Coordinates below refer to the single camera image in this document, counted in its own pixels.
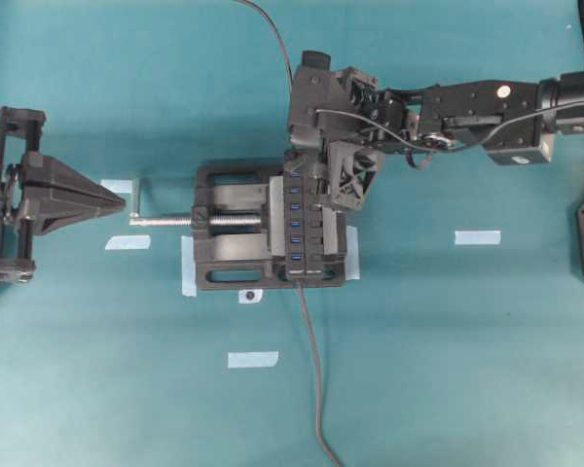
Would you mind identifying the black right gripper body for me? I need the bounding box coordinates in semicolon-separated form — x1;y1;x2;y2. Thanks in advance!
316;69;421;210

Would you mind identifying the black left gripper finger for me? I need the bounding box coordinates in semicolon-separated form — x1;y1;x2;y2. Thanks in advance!
21;151;126;207
17;201;122;236

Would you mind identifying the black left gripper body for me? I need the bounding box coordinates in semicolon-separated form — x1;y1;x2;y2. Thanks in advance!
0;106;48;293

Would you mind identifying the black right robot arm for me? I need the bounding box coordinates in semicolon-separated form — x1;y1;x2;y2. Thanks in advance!
289;68;584;211

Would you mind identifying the black multiport USB hub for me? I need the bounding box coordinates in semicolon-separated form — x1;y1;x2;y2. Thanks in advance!
283;149;324;282

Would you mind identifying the blue tape strip far left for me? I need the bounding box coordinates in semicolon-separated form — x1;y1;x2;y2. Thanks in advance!
100;179;133;194

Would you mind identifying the blue tape strip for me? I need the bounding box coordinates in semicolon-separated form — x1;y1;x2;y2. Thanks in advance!
104;234;151;251
100;179;133;194
455;230;502;246
228;351;279;370

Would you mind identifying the blue tape strip lower left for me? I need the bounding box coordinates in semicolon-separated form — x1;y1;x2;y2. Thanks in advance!
104;234;151;251

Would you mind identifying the black bench vise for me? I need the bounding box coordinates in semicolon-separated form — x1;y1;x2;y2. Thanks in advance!
191;162;347;291

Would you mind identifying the blue tape under vise right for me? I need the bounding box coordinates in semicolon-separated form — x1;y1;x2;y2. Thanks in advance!
345;226;360;281

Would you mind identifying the blue tape under vise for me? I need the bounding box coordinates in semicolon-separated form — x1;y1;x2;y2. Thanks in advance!
181;235;198;298
345;226;360;281

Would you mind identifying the blue tape under vise left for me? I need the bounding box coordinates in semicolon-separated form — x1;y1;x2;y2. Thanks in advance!
181;235;198;298

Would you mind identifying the blue tape strip right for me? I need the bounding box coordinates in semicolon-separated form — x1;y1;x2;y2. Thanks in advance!
455;230;502;246

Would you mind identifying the blue tape strip bottom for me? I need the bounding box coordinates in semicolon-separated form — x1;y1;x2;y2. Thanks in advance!
228;351;279;370

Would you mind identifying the thin black camera cable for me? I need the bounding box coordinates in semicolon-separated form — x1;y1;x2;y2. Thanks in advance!
315;99;584;157

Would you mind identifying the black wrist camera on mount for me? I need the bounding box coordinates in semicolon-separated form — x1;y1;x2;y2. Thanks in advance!
288;51;358;149

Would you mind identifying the steel vise screw with handle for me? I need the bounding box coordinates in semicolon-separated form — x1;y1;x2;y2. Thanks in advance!
128;178;262;228

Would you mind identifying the grey hub power cable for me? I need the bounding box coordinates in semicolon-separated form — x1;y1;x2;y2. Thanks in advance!
294;279;347;467

